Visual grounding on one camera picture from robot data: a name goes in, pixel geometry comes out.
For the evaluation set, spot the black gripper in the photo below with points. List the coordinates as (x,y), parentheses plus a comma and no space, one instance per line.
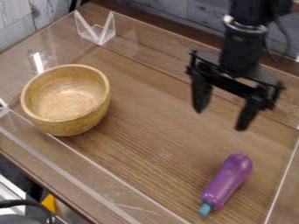
(236,73)

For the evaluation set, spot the purple toy eggplant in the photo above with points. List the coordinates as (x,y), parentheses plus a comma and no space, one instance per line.
(232,175)

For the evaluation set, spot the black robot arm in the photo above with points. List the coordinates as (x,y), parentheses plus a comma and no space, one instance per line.
(255,12)

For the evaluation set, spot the brown wooden bowl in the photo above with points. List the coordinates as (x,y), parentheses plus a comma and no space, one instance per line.
(65,99)

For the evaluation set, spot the yellow black device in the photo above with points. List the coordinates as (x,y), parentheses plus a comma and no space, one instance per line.
(55,206)

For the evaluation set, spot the clear acrylic tray wall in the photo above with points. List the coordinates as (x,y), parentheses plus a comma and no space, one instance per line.
(139,168)

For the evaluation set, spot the clear acrylic corner bracket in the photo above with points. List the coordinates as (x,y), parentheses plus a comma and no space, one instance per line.
(97,34)

